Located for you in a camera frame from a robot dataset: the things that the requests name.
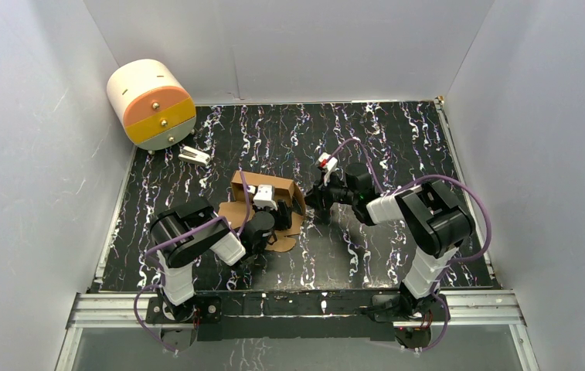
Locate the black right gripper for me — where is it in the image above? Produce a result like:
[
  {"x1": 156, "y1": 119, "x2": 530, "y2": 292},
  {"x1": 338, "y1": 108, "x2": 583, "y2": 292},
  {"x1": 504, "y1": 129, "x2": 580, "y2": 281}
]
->
[{"x1": 301, "y1": 171, "x2": 358, "y2": 212}]

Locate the brown cardboard box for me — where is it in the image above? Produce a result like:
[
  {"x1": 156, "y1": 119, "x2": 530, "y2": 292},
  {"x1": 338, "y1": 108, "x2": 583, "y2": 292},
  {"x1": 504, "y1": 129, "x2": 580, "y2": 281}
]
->
[{"x1": 218, "y1": 171, "x2": 306, "y2": 253}]

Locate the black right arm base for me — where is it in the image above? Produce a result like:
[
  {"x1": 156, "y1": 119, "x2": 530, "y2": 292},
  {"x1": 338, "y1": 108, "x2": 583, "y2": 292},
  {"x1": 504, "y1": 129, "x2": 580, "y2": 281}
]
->
[{"x1": 362, "y1": 292, "x2": 451, "y2": 352}]

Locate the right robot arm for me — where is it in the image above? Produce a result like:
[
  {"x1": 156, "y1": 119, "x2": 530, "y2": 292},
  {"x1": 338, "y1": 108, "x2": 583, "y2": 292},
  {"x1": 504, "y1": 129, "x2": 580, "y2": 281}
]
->
[{"x1": 304, "y1": 163, "x2": 475, "y2": 320}]

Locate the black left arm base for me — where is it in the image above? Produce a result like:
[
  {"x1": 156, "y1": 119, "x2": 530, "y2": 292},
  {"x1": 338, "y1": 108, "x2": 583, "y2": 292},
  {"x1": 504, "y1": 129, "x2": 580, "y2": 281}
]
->
[{"x1": 142, "y1": 288, "x2": 222, "y2": 353}]

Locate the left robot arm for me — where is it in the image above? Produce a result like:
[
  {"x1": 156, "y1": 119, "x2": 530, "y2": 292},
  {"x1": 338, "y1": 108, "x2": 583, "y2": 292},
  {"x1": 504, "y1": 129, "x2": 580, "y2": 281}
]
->
[{"x1": 148, "y1": 197, "x2": 293, "y2": 322}]

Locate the white stapler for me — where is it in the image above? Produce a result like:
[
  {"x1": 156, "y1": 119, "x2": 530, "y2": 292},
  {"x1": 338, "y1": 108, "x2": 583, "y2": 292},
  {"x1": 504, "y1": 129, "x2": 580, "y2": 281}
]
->
[{"x1": 178, "y1": 146, "x2": 212, "y2": 166}]

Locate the round pastel drawer cabinet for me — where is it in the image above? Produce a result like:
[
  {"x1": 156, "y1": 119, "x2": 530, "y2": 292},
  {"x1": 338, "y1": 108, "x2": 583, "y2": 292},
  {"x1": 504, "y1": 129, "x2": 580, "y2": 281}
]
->
[{"x1": 106, "y1": 59, "x2": 196, "y2": 151}]

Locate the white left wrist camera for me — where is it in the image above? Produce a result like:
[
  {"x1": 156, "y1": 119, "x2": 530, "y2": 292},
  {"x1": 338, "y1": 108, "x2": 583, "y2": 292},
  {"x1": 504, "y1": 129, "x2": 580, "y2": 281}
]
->
[{"x1": 247, "y1": 184, "x2": 278, "y2": 211}]

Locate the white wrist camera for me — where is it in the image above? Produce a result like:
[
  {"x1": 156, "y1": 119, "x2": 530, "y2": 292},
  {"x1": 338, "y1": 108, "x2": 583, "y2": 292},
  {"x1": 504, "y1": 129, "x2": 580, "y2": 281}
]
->
[
  {"x1": 247, "y1": 184, "x2": 278, "y2": 211},
  {"x1": 318, "y1": 152, "x2": 338, "y2": 186}
]

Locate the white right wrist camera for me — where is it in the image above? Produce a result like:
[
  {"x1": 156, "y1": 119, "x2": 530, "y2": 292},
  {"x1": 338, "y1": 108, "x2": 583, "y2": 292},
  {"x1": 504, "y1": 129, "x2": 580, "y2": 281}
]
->
[{"x1": 318, "y1": 152, "x2": 338, "y2": 186}]

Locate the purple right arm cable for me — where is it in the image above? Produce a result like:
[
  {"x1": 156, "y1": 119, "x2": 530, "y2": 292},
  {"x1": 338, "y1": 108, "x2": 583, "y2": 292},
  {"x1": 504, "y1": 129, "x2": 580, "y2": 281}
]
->
[{"x1": 328, "y1": 137, "x2": 493, "y2": 353}]

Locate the aluminium front rail frame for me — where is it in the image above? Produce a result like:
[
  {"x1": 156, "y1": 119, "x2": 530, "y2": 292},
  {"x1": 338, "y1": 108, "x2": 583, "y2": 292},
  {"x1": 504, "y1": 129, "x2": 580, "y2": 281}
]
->
[{"x1": 56, "y1": 289, "x2": 539, "y2": 370}]

